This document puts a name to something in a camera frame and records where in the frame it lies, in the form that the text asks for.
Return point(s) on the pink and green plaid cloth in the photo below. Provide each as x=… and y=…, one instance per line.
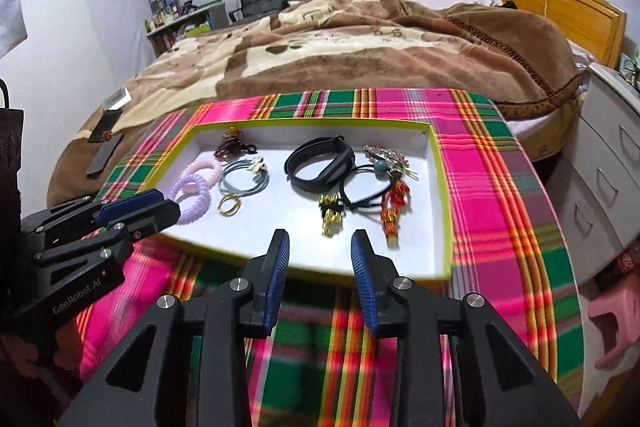
x=490, y=207

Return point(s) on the white drawer cabinet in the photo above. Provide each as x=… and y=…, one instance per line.
x=600, y=147

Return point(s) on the white desk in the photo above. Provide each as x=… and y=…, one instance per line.
x=210, y=12

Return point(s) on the yellow-green cardboard box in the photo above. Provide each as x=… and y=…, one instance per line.
x=320, y=252

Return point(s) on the wooden bed headboard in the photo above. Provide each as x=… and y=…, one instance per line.
x=575, y=14

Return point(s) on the red soda bottle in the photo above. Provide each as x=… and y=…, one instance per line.
x=627, y=259

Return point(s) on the brown plush blanket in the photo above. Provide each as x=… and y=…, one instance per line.
x=350, y=37

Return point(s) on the pink plastic stool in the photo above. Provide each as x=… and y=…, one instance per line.
x=615, y=307

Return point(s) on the rhinestone hair clip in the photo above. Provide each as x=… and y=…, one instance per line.
x=387, y=154

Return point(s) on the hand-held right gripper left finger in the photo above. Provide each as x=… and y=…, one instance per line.
x=277, y=287

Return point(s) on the black flat case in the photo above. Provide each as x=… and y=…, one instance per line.
x=102, y=157

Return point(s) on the red knot ornament with gold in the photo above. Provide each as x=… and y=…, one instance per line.
x=395, y=202

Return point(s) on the amber beaded hair clip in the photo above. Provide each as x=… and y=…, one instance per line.
x=227, y=147

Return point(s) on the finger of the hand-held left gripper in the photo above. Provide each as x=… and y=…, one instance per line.
x=150, y=219
x=130, y=207

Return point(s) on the white mattress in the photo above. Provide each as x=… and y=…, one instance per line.
x=535, y=132

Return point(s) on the group of bottles and boxes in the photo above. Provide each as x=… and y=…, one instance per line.
x=165, y=9

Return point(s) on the black wristband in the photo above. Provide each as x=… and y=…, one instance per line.
x=322, y=144

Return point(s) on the black phone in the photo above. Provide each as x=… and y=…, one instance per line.
x=106, y=124

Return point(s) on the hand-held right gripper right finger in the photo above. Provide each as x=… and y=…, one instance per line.
x=362, y=287

